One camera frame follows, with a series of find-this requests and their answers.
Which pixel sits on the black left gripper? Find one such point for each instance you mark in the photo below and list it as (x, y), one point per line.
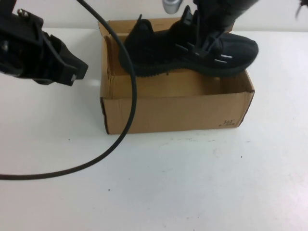
(21, 60)

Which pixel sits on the black left camera mount plate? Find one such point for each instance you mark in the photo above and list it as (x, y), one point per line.
(19, 26)

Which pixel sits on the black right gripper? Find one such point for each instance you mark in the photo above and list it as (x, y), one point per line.
(209, 24)

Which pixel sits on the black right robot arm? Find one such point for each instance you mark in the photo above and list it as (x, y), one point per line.
(223, 12)

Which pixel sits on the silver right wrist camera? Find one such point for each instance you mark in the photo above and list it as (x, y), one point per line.
(172, 6)

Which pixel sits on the brown cardboard shoe box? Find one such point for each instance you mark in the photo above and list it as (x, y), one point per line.
(168, 115)

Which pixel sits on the black knit sneaker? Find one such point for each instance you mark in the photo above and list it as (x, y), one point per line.
(156, 55)

